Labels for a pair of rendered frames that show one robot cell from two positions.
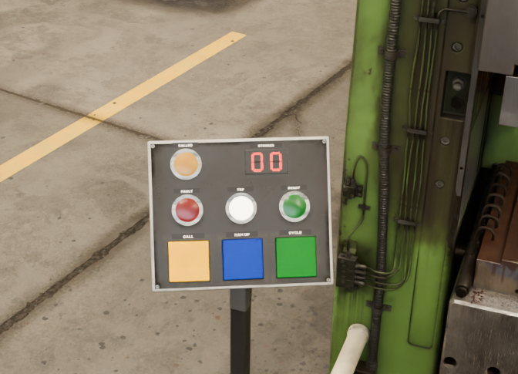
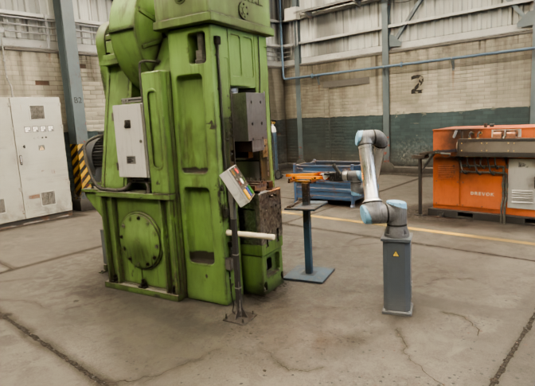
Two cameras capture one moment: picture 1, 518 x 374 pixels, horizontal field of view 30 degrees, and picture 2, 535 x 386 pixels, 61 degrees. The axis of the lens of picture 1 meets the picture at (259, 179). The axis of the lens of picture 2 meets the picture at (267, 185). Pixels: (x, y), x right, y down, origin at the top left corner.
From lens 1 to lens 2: 339 cm
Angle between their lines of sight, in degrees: 76
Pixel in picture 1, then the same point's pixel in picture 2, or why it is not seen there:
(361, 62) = (218, 153)
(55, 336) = (99, 353)
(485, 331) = (263, 199)
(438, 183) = not seen: hidden behind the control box
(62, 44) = not seen: outside the picture
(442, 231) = not seen: hidden behind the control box
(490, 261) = (255, 185)
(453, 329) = (260, 201)
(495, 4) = (248, 126)
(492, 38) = (249, 133)
